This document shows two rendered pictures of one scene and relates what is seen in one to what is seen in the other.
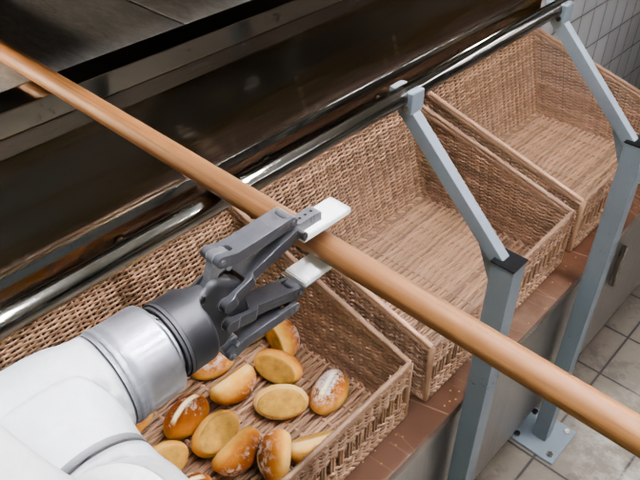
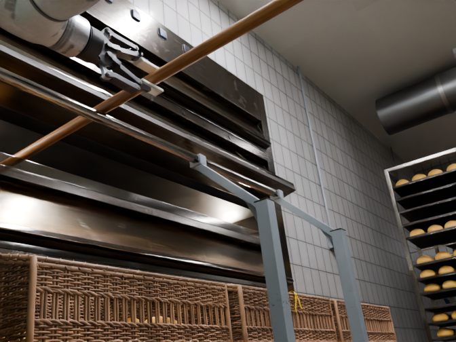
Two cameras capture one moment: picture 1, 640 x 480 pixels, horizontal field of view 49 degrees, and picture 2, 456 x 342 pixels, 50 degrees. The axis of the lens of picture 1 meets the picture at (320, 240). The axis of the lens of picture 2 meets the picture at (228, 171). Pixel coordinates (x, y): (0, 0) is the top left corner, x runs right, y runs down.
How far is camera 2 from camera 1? 125 cm
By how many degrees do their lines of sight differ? 63
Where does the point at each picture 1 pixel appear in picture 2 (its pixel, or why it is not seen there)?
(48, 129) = (14, 172)
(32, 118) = (9, 162)
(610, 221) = (347, 281)
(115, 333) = not seen: hidden behind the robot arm
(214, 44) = (104, 189)
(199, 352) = (96, 32)
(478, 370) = (272, 290)
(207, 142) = (94, 234)
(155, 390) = (77, 18)
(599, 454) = not seen: outside the picture
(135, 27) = not seen: hidden behind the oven
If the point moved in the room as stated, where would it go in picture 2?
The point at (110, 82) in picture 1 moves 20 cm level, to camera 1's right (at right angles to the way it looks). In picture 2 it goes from (50, 172) to (115, 168)
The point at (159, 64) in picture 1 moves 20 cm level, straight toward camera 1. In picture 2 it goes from (75, 180) to (80, 153)
